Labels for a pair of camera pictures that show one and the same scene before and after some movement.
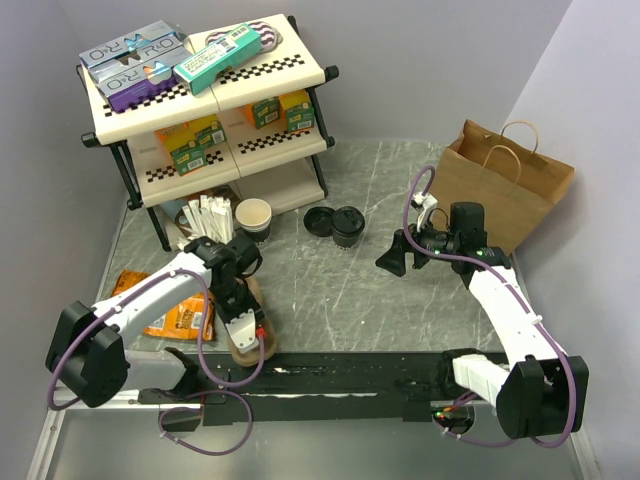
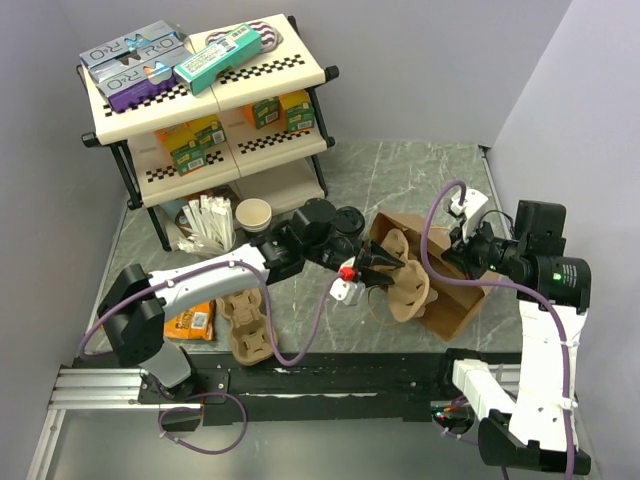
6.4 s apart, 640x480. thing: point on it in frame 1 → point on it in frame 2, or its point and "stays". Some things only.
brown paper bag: [506, 175] → [455, 302]
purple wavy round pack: [270, 37] stays
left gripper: [248, 305] → [371, 257]
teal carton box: [202, 68] stays
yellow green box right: [296, 111] stays
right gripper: [393, 259] → [460, 253]
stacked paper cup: [253, 215] stays
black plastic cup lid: [348, 221] stays
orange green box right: [262, 113] stays
